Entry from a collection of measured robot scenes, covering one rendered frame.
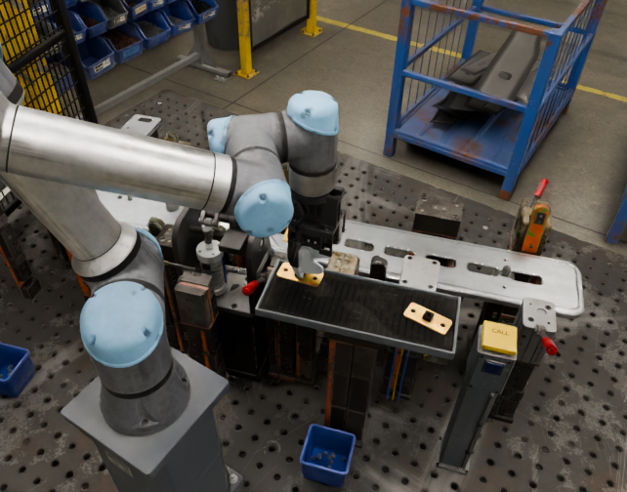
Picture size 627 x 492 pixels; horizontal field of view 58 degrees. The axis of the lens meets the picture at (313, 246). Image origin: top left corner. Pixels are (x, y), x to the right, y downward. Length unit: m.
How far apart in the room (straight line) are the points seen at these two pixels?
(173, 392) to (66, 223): 0.32
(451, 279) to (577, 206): 2.16
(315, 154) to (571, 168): 3.03
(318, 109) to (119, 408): 0.56
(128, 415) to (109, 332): 0.18
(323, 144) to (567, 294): 0.80
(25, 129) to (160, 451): 0.56
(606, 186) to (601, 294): 1.83
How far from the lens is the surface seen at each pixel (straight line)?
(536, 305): 1.31
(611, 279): 2.01
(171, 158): 0.69
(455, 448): 1.38
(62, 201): 0.88
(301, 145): 0.84
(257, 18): 4.42
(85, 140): 0.68
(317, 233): 0.94
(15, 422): 1.62
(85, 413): 1.08
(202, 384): 1.06
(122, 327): 0.87
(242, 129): 0.82
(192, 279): 1.26
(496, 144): 3.52
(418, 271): 1.23
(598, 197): 3.61
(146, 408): 0.98
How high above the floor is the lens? 1.97
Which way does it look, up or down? 43 degrees down
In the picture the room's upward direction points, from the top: 1 degrees clockwise
